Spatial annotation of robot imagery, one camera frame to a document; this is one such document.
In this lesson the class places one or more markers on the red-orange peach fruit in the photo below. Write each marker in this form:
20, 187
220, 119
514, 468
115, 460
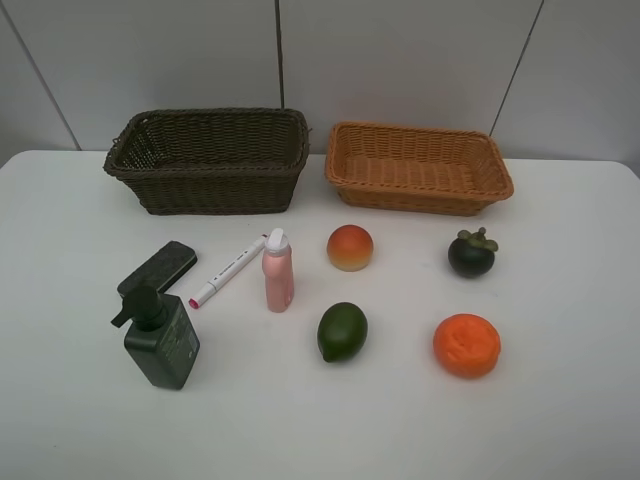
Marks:
350, 248

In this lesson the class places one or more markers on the pink small bottle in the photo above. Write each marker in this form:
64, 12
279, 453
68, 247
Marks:
277, 267

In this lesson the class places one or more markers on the green lime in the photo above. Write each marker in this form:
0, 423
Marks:
342, 332

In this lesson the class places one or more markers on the white pink-tipped marker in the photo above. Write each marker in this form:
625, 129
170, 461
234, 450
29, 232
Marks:
215, 284

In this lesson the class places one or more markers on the black whiteboard eraser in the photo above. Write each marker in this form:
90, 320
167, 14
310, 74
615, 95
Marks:
162, 270

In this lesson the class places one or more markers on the dark purple mangosteen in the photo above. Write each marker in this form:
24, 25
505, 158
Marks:
472, 254

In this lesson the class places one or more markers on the peeled orange tangerine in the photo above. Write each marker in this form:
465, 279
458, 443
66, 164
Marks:
467, 346

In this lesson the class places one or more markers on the dark green pump bottle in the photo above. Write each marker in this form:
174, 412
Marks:
161, 339

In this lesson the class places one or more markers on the orange wicker basket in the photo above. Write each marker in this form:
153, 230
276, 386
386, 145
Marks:
438, 171

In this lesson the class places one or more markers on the dark brown wicker basket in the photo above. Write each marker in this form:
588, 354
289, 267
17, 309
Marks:
221, 161

